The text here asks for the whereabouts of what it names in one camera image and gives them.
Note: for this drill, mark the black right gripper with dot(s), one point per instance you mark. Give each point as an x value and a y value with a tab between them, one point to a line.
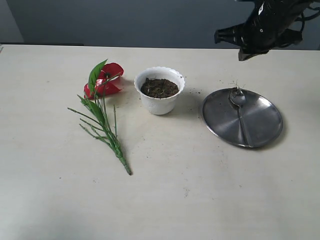
272	24

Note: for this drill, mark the white scalloped flower pot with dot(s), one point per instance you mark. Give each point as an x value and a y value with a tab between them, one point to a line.
159	106

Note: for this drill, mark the clump of roots and soil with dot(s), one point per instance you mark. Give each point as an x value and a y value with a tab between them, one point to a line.
159	88

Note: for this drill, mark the round stainless steel plate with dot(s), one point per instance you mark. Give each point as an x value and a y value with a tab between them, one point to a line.
262	117

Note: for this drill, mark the red artificial flower with stem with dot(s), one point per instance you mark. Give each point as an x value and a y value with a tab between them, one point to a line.
100	85

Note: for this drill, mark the stainless steel spork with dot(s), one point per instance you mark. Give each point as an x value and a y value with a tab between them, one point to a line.
238	98

